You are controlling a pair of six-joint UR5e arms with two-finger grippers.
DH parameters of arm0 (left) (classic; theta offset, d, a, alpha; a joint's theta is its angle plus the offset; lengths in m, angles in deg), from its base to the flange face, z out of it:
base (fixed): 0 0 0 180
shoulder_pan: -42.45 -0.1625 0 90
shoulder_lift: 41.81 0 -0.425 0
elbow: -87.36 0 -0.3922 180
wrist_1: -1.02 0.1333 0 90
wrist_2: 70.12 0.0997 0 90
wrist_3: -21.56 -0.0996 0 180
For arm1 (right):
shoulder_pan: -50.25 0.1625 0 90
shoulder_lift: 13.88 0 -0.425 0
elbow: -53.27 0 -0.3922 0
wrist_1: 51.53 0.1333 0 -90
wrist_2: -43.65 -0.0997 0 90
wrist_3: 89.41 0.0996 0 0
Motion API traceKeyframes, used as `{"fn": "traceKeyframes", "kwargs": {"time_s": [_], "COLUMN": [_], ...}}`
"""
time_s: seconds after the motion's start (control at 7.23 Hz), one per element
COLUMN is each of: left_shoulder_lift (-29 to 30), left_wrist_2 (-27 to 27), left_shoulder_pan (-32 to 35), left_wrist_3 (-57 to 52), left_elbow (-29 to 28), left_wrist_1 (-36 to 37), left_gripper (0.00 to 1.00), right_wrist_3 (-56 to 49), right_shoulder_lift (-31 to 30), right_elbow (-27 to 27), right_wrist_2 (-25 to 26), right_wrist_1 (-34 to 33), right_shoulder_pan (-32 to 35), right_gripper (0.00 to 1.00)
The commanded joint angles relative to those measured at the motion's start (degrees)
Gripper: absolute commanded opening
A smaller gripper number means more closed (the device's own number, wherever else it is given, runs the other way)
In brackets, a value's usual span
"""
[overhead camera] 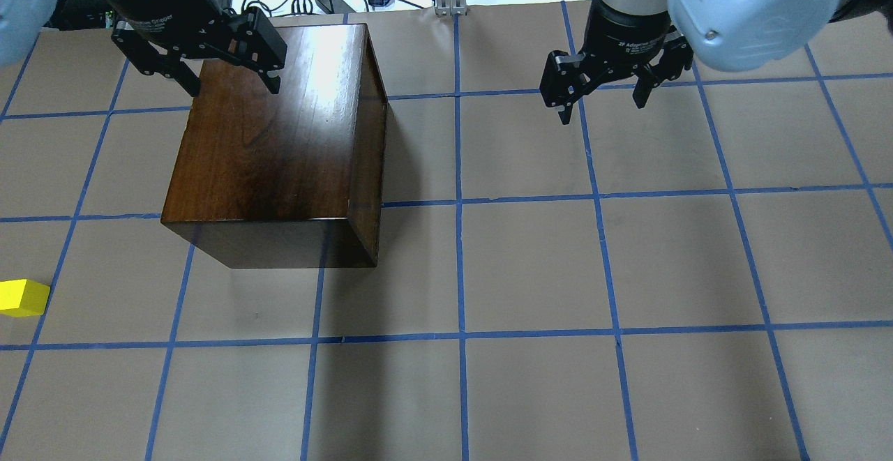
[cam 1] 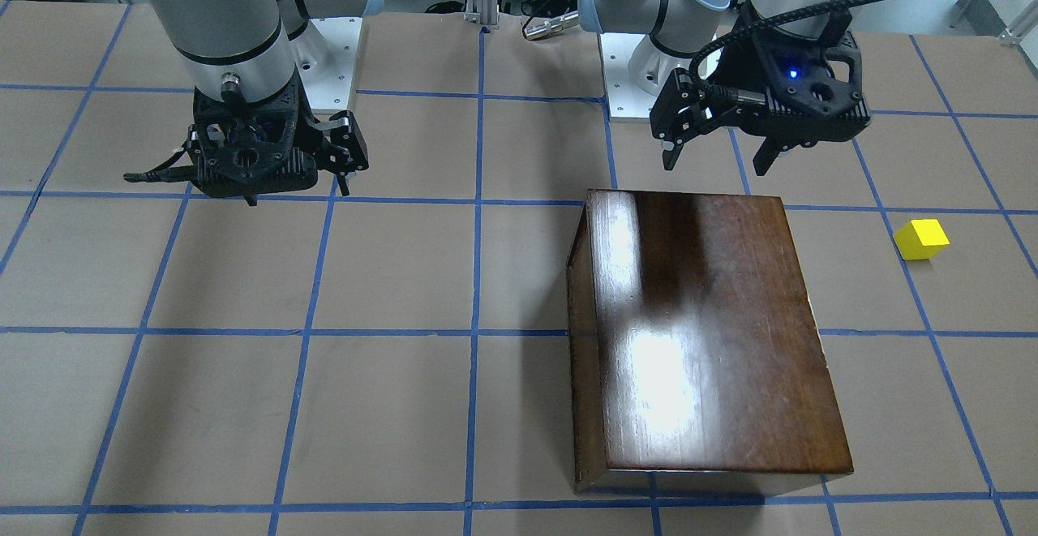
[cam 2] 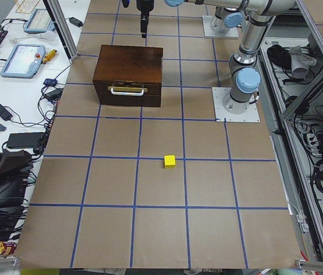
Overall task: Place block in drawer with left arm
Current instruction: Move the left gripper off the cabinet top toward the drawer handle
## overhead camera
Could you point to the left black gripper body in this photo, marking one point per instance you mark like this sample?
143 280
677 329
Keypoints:
183 9

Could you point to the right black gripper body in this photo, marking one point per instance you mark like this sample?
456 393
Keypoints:
630 36

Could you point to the dark wooden cabinet box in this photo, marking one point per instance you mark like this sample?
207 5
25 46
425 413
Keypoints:
287 180

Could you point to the black power adapter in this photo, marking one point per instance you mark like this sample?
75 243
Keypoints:
334 6

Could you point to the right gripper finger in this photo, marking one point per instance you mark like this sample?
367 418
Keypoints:
677 55
564 82

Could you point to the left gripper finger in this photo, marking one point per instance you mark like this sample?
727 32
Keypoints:
148 61
263 47

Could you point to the yellow cube block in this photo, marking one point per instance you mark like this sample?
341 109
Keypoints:
24 297

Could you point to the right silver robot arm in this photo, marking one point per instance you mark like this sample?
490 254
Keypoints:
733 35

